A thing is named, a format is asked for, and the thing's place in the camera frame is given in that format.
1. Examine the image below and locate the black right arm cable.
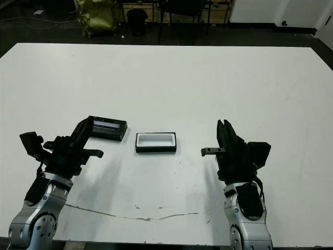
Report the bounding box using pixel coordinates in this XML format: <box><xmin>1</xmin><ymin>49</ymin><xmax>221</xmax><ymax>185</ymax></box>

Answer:
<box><xmin>251</xmin><ymin>170</ymin><xmax>266</xmax><ymax>209</ymax></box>

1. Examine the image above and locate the yellow-green plastic bag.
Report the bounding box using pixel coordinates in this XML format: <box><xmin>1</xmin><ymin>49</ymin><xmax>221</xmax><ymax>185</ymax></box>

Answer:
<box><xmin>73</xmin><ymin>0</ymin><xmax>118</xmax><ymax>40</ymax></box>

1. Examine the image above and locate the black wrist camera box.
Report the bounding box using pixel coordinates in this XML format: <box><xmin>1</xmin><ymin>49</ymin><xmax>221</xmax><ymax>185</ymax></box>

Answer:
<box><xmin>246</xmin><ymin>141</ymin><xmax>272</xmax><ymax>171</ymax></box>
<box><xmin>19</xmin><ymin>132</ymin><xmax>45</xmax><ymax>159</ymax></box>

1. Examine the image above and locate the white door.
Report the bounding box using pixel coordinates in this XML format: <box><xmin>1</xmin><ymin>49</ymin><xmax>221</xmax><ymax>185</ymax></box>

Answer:
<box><xmin>315</xmin><ymin>0</ymin><xmax>333</xmax><ymax>39</ymax></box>

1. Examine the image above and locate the black box base white tray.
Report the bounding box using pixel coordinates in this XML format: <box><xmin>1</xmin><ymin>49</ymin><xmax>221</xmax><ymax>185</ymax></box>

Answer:
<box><xmin>134</xmin><ymin>131</ymin><xmax>178</xmax><ymax>155</ymax></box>

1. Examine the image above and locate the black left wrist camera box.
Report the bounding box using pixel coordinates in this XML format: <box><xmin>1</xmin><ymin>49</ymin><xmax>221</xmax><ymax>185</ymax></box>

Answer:
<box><xmin>19</xmin><ymin>132</ymin><xmax>45</xmax><ymax>159</ymax></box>

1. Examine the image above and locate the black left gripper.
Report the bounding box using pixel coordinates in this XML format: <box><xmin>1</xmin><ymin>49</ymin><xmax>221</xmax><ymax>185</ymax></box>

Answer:
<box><xmin>41</xmin><ymin>117</ymin><xmax>105</xmax><ymax>179</ymax></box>

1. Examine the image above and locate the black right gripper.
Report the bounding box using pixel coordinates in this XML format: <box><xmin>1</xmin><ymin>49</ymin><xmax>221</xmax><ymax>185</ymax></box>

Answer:
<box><xmin>201</xmin><ymin>119</ymin><xmax>257</xmax><ymax>186</ymax></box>

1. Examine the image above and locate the black box lid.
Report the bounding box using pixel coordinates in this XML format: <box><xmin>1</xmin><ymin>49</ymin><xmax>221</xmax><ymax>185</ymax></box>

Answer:
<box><xmin>87</xmin><ymin>115</ymin><xmax>129</xmax><ymax>142</ymax></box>

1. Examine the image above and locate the black office chair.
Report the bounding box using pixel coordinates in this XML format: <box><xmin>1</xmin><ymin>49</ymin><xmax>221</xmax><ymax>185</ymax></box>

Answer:
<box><xmin>158</xmin><ymin>0</ymin><xmax>212</xmax><ymax>46</ymax></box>

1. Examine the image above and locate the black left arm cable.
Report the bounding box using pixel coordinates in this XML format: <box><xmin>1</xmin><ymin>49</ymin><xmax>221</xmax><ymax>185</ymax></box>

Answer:
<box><xmin>35</xmin><ymin>161</ymin><xmax>45</xmax><ymax>180</ymax></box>

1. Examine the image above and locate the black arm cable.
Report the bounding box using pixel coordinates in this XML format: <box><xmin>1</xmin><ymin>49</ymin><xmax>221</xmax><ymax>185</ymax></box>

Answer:
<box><xmin>251</xmin><ymin>170</ymin><xmax>266</xmax><ymax>209</ymax></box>
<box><xmin>35</xmin><ymin>161</ymin><xmax>45</xmax><ymax>180</ymax></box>

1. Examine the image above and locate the white floor cable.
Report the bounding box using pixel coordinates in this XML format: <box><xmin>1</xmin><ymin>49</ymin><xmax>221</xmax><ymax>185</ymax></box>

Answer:
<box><xmin>0</xmin><ymin>15</ymin><xmax>79</xmax><ymax>30</ymax></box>

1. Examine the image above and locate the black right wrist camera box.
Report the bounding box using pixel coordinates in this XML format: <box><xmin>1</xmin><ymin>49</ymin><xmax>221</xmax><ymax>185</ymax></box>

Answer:
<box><xmin>246</xmin><ymin>141</ymin><xmax>272</xmax><ymax>171</ymax></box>

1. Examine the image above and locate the black trash bin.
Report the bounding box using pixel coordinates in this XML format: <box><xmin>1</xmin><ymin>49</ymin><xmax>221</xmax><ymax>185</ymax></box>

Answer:
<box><xmin>126</xmin><ymin>9</ymin><xmax>149</xmax><ymax>37</ymax></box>

